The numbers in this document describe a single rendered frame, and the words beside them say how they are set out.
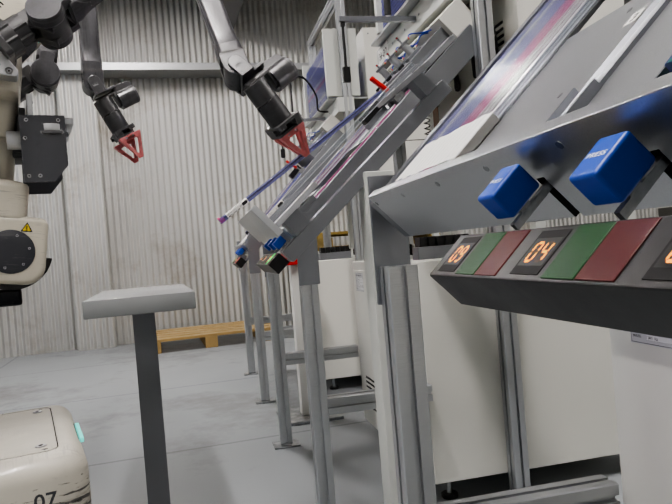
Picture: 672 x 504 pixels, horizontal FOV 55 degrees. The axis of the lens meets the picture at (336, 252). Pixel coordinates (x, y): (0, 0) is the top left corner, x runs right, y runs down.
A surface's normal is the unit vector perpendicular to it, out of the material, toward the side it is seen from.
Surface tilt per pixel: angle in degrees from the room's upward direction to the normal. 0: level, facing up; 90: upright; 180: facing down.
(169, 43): 90
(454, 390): 90
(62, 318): 90
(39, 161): 90
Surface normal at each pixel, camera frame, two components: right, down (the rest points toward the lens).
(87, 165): 0.27, -0.02
